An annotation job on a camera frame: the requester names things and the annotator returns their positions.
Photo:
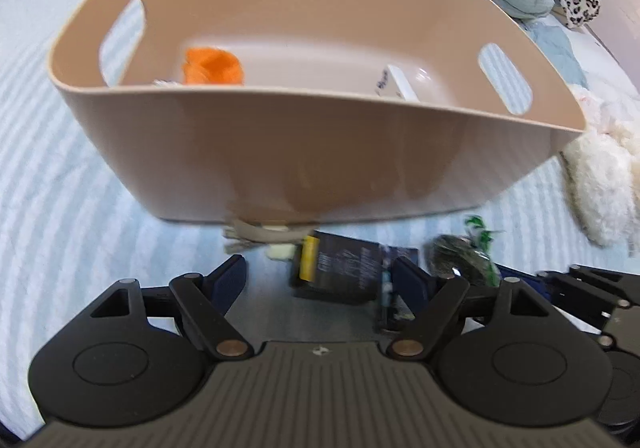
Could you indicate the orange soft item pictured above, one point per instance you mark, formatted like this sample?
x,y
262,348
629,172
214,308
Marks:
x,y
212,68

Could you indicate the white fluffy plush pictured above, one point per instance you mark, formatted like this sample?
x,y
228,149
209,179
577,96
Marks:
x,y
602,183

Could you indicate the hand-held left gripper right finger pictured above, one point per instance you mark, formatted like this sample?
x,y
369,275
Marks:
x,y
407,278

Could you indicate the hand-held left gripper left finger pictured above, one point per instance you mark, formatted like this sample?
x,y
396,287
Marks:
x,y
231,275

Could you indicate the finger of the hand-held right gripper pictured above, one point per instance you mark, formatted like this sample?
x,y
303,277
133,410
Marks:
x,y
605,278
565,290

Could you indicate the dark printed packet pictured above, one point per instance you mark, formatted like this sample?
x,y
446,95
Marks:
x,y
389,308

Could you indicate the white small box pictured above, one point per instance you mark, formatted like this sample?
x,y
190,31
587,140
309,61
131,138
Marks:
x,y
395,84

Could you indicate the beige plastic basket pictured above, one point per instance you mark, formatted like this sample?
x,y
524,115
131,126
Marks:
x,y
320,158

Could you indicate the dark green wrapped packet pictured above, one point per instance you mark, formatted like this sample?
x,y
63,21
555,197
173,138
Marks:
x,y
457,255

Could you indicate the black and yellow packet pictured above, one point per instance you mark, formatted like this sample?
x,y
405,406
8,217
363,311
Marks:
x,y
340,268

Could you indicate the light blue cloth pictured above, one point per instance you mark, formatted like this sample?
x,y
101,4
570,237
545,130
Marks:
x,y
557,50

